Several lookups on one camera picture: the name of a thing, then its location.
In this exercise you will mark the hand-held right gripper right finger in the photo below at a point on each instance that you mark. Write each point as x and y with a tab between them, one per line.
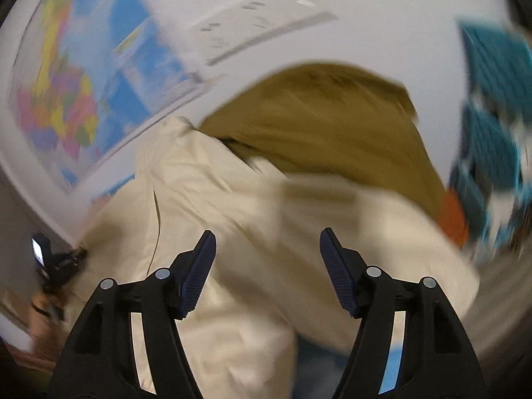
338	274

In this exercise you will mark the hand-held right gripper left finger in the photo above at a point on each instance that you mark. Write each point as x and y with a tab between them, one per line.
199	274

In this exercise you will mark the cream jacket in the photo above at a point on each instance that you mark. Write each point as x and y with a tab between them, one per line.
232	216

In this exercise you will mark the person's left forearm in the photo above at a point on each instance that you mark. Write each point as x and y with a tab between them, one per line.
45	328

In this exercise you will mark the blue bed sheet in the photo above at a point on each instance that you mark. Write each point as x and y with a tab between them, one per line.
320	370

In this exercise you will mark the orange cloth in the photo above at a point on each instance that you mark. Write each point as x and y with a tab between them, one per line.
454	216

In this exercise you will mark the olive green garment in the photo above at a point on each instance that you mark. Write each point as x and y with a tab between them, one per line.
332	124

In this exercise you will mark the teal plastic basket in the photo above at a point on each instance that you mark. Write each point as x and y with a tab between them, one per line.
494	58
486	153

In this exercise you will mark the colourful wall map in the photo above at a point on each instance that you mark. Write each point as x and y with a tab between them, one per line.
62	91

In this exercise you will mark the white wall socket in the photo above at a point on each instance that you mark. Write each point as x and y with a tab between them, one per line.
218	39
264	23

